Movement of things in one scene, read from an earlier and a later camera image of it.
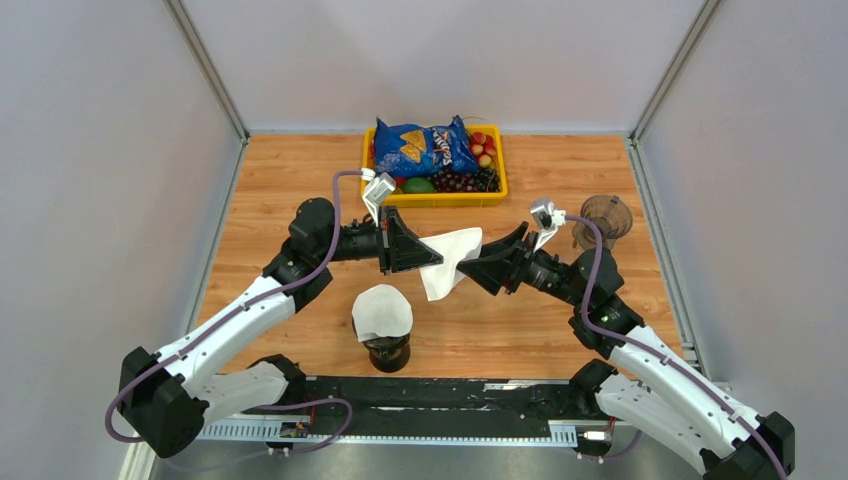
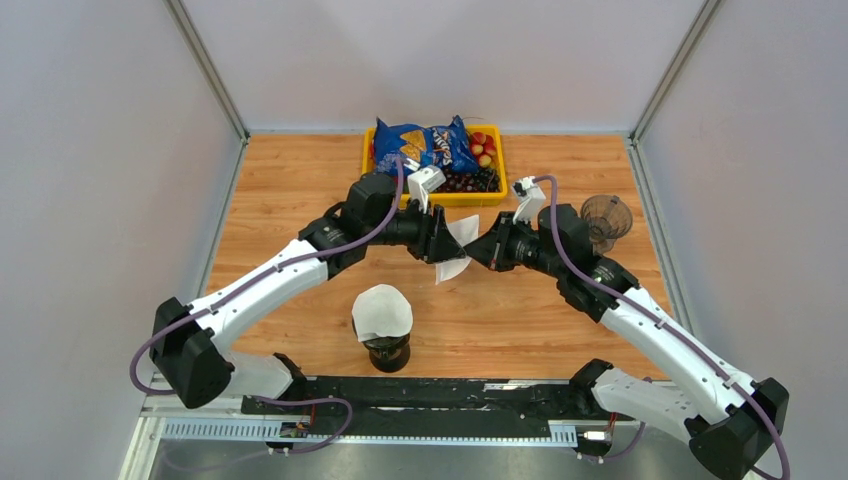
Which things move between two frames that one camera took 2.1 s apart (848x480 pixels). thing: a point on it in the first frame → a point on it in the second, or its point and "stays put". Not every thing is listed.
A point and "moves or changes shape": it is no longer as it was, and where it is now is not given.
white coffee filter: x=440 y=279 moves or changes shape
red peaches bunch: x=484 y=147 stays put
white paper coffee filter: x=380 y=309 stays put
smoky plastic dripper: x=613 y=219 stays put
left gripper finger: x=400 y=248 → x=445 y=247
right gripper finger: x=520 y=240 → x=503 y=223
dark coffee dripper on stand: x=387 y=353 stays put
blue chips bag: x=409 y=150 stays put
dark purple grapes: x=485 y=180 stays put
